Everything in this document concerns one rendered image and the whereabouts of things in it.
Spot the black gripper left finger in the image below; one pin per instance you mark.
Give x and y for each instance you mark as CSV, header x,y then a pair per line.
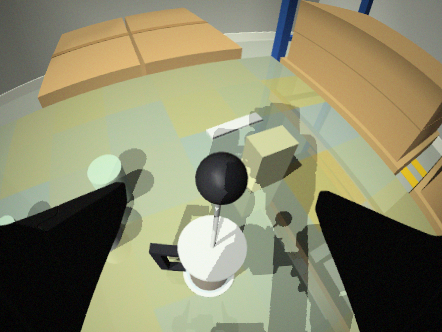
x,y
50,263

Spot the white flat bar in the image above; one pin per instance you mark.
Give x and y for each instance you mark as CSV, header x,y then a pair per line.
x,y
225,128

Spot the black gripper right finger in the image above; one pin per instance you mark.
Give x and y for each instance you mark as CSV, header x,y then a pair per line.
x,y
391,271

